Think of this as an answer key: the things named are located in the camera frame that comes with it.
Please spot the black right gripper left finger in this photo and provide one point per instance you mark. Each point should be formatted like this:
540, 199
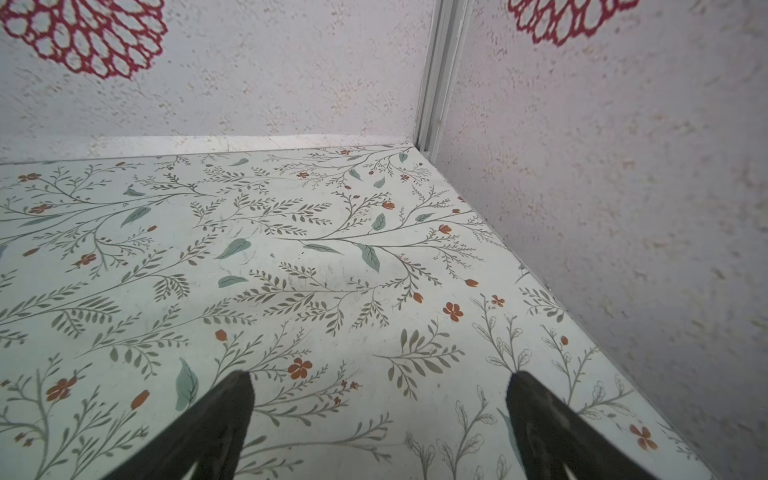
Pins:
205, 442

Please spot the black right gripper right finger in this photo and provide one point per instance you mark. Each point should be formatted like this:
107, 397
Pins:
553, 442

